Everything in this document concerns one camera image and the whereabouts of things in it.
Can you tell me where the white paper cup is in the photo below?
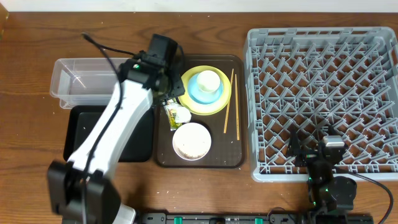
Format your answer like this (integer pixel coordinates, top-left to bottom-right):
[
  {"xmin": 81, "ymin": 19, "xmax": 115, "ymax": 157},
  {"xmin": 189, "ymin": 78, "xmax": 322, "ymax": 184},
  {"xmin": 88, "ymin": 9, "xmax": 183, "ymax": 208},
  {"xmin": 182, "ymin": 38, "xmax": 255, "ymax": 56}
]
[{"xmin": 197, "ymin": 70, "xmax": 221, "ymax": 93}]

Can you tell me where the yellow plate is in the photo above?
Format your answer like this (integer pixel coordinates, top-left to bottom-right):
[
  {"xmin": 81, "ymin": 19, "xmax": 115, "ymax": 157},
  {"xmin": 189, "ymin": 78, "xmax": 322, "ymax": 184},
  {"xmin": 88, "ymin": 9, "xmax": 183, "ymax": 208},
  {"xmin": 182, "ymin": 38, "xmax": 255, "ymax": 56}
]
[{"xmin": 178, "ymin": 65, "xmax": 231, "ymax": 116}]

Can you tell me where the light blue small plate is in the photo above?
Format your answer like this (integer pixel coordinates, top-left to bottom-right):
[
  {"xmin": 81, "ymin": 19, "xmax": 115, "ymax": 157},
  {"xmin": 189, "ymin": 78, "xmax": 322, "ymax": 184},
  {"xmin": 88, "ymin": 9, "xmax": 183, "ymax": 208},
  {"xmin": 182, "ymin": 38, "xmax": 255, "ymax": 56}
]
[{"xmin": 188, "ymin": 73, "xmax": 223, "ymax": 105}]

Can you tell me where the white tissue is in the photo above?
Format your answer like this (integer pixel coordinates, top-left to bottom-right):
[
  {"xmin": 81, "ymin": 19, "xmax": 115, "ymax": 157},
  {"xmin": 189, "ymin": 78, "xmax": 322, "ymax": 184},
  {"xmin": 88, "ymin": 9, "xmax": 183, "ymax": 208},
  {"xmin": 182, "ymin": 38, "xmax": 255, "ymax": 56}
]
[{"xmin": 175, "ymin": 106, "xmax": 192, "ymax": 123}]

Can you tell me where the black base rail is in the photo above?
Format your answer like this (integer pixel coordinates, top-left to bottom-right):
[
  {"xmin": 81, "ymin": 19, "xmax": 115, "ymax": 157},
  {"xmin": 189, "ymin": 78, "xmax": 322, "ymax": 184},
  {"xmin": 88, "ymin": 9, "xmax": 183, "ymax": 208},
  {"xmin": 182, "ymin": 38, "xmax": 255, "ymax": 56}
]
[{"xmin": 136, "ymin": 212, "xmax": 374, "ymax": 224}]

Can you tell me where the grey dishwasher rack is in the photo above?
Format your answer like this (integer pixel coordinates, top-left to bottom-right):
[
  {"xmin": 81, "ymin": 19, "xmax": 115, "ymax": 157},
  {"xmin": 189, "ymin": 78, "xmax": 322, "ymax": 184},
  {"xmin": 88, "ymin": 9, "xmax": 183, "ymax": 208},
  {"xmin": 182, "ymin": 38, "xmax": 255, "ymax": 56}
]
[{"xmin": 243, "ymin": 27, "xmax": 397, "ymax": 182}]

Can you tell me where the clear plastic waste bin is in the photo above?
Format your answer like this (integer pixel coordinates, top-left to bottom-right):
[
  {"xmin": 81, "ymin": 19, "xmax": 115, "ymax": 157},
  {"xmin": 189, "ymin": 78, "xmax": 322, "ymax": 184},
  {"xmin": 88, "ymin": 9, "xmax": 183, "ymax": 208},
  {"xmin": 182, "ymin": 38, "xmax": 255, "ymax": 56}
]
[{"xmin": 50, "ymin": 58, "xmax": 118, "ymax": 109}]

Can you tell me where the white bowl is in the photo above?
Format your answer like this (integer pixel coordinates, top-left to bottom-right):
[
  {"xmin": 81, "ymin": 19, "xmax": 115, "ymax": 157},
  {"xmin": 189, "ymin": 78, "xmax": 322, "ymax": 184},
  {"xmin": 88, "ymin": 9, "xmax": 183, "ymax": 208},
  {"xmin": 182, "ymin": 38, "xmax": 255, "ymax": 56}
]
[{"xmin": 172, "ymin": 123, "xmax": 211, "ymax": 161}]

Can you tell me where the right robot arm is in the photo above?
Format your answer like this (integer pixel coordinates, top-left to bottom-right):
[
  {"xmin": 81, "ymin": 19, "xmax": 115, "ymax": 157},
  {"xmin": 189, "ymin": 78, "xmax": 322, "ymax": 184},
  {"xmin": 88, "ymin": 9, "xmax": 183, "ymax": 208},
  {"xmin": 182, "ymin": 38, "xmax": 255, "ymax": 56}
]
[{"xmin": 286, "ymin": 126, "xmax": 357, "ymax": 223}]

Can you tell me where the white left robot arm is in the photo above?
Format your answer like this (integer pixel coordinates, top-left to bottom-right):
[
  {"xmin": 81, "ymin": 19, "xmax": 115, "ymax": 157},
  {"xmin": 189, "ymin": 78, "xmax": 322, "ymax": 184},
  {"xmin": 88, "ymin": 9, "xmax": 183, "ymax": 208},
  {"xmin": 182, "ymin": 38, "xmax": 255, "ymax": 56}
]
[{"xmin": 47, "ymin": 47, "xmax": 185, "ymax": 223}]

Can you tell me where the green snack wrapper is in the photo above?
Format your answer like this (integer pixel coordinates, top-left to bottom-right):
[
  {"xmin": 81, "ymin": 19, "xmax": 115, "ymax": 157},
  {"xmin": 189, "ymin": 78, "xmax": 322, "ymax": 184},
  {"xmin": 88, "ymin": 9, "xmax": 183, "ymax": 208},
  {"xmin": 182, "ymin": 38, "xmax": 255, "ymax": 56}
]
[{"xmin": 164, "ymin": 99, "xmax": 182, "ymax": 131}]

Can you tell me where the black rectangular tray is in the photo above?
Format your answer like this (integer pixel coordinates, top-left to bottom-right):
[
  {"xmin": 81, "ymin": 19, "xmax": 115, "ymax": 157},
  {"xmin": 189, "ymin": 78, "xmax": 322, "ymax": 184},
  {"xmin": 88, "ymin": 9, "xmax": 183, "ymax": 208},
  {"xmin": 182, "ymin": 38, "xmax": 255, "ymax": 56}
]
[{"xmin": 63, "ymin": 105, "xmax": 154, "ymax": 162}]

